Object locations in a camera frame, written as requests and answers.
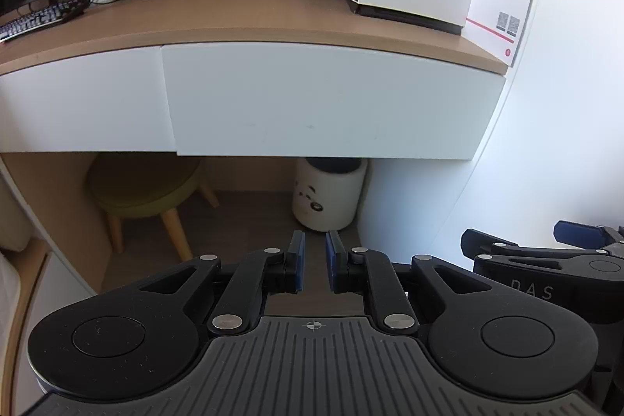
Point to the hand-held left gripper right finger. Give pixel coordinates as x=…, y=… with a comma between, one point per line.
x=332, y=265

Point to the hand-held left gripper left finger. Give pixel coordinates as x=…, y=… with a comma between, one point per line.
x=298, y=265

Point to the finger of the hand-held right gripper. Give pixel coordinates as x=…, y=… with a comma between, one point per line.
x=577, y=232
x=536, y=261

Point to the wide white drawer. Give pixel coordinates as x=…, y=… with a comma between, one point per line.
x=317, y=104

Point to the white panda trash bin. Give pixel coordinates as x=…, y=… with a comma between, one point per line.
x=326, y=196

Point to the green round stool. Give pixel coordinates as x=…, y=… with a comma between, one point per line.
x=141, y=187

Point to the narrow white drawer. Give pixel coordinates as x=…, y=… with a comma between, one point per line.
x=83, y=104

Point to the black keyboard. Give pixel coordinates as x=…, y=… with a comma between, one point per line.
x=34, y=20

